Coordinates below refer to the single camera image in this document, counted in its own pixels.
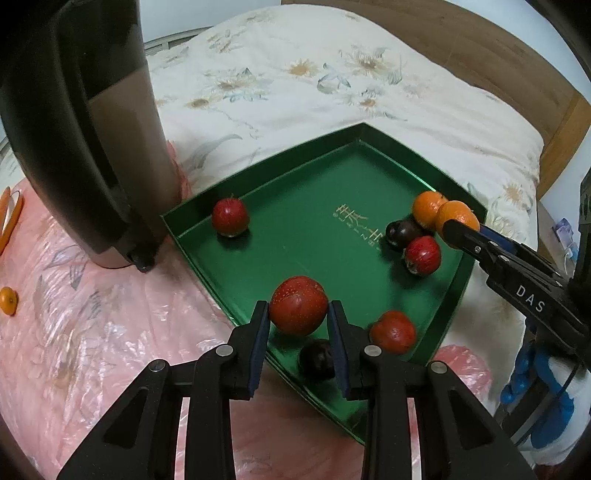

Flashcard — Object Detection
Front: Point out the orange-red fruit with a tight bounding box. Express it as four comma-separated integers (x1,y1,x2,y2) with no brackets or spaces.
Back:
369,311,417,356

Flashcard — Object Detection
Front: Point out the dark purple plum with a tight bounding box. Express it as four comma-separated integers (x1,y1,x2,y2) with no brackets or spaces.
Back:
298,339,337,381
385,219,426,252

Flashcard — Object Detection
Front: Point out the large orange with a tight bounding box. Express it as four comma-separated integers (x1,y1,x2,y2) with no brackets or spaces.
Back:
435,200,481,250

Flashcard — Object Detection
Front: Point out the green tray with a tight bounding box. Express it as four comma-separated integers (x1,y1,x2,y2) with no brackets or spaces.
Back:
160,122,488,446

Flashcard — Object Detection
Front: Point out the brown black kettle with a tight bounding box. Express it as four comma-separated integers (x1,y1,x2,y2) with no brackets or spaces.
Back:
0,0,182,273

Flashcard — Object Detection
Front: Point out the round red fruit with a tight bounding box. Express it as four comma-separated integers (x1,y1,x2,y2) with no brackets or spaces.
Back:
404,236,442,276

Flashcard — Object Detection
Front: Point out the orange oval dish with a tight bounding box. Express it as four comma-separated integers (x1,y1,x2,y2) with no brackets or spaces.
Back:
0,186,25,256

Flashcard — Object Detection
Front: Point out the pink plastic sheet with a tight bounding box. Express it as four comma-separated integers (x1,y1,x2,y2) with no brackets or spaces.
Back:
0,143,490,480

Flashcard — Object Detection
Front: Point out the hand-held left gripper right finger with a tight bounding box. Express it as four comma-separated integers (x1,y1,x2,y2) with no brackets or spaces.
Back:
327,299,540,480

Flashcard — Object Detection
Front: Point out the small red fruit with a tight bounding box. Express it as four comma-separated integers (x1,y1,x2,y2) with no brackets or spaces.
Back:
212,198,250,238

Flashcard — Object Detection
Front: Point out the person's right hand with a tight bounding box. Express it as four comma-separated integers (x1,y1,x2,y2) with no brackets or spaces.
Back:
501,340,576,450

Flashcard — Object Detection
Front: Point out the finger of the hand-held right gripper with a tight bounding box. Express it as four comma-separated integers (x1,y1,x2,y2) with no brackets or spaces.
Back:
478,224,555,278
442,220,583,344

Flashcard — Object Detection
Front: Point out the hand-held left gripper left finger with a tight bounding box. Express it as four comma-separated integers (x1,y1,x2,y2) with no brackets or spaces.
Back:
56,300,271,480

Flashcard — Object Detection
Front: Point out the large red apple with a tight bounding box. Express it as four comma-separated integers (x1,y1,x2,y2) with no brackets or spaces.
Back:
269,275,329,336

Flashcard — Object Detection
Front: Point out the floral bedspread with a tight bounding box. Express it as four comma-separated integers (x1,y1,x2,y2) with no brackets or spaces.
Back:
0,4,546,407

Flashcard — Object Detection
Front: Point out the medium orange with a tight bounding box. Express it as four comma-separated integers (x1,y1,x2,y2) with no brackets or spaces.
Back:
412,191,448,232

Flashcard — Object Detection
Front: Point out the wooden headboard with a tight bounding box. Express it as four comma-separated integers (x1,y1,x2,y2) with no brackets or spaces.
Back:
281,0,591,200

